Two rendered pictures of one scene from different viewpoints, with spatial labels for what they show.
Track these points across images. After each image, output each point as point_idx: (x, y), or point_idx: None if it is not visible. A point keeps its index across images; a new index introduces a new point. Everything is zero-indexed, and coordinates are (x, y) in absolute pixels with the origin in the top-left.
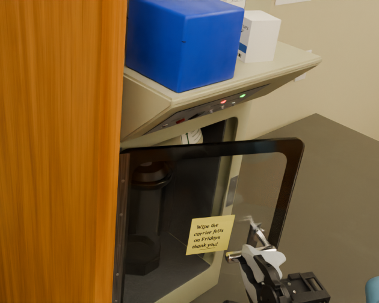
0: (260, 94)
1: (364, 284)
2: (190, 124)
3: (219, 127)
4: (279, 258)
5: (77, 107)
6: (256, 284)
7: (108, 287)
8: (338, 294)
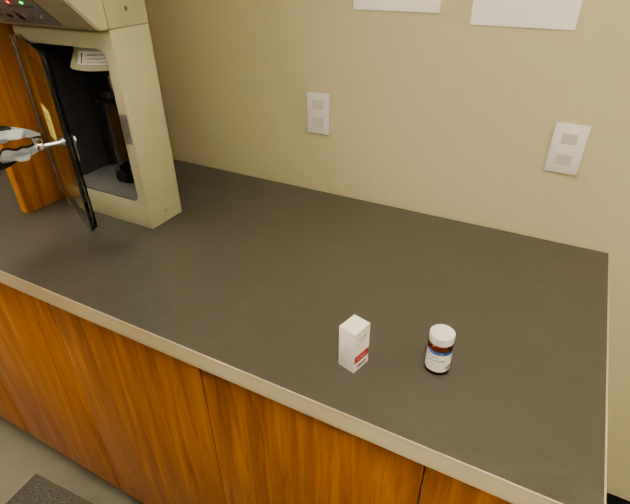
0: (69, 19)
1: (178, 309)
2: (61, 38)
3: None
4: (12, 137)
5: None
6: (7, 148)
7: None
8: (155, 292)
